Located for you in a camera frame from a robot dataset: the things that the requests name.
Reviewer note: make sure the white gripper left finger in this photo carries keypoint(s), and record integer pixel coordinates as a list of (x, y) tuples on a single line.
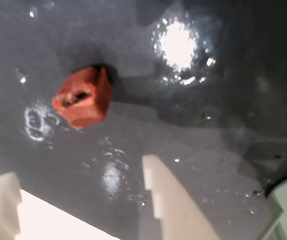
[(1, 212)]

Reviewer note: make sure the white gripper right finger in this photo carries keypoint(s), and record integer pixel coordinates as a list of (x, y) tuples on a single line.
[(173, 207)]

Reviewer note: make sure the red cube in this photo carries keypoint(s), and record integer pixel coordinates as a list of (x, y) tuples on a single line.
[(83, 100)]

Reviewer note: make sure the black glossy mat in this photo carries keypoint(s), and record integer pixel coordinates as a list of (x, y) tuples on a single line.
[(33, 37)]

